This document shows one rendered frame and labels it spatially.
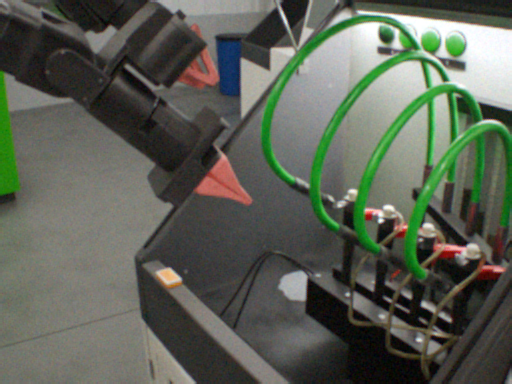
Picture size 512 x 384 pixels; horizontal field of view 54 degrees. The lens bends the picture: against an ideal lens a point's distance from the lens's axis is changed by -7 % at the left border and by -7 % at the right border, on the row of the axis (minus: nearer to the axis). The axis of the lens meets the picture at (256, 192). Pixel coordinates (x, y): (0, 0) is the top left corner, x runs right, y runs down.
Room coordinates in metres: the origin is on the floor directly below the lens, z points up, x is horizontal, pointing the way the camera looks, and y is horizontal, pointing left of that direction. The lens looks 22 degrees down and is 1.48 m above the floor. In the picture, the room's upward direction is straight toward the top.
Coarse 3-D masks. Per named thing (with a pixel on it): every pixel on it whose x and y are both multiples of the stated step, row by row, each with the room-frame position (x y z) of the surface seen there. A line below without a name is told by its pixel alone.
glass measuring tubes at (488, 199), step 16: (464, 112) 0.92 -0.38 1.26; (496, 112) 0.86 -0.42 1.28; (464, 128) 0.93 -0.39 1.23; (496, 144) 0.88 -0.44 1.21; (464, 160) 0.94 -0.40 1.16; (496, 160) 0.88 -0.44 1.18; (464, 176) 0.93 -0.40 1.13; (496, 176) 0.88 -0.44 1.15; (464, 192) 0.91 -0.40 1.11; (496, 192) 0.85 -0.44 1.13; (464, 208) 0.90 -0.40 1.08; (480, 208) 0.87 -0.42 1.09; (496, 208) 0.85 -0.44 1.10; (480, 224) 0.87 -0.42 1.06; (496, 224) 0.84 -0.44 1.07; (448, 240) 0.93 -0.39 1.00; (448, 272) 0.91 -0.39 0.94; (480, 288) 0.84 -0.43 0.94
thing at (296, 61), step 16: (368, 16) 0.82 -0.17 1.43; (384, 16) 0.84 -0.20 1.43; (336, 32) 0.78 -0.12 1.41; (304, 48) 0.75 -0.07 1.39; (416, 48) 0.89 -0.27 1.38; (288, 64) 0.74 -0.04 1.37; (288, 80) 0.73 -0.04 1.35; (432, 80) 0.91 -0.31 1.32; (272, 96) 0.72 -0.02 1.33; (272, 112) 0.72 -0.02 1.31; (432, 112) 0.92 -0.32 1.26; (432, 128) 0.92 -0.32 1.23; (432, 144) 0.92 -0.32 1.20; (272, 160) 0.72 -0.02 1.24; (432, 160) 0.92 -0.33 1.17; (288, 176) 0.73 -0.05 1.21
